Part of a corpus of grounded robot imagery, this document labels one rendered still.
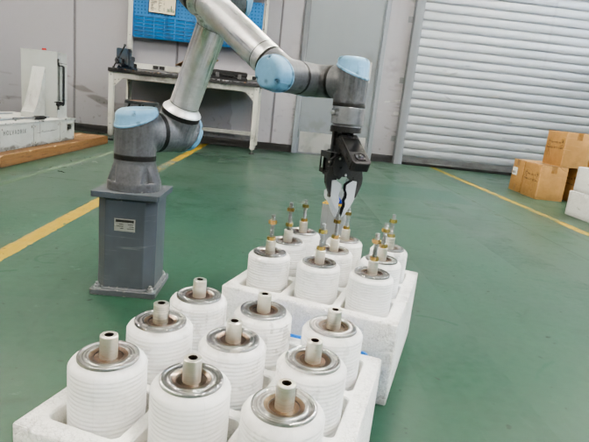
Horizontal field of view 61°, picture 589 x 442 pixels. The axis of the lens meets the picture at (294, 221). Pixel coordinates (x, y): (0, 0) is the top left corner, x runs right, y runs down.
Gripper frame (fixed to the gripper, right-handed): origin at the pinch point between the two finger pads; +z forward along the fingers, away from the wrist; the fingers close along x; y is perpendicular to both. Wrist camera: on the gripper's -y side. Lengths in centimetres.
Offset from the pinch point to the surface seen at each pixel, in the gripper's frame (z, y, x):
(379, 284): 10.4, -20.5, -1.1
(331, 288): 13.9, -12.8, 5.9
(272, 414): 9, -60, 34
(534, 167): 8, 241, -301
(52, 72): -30, 368, 98
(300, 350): 9, -46, 26
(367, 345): 22.5, -23.3, 1.4
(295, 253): 11.2, 3.6, 8.6
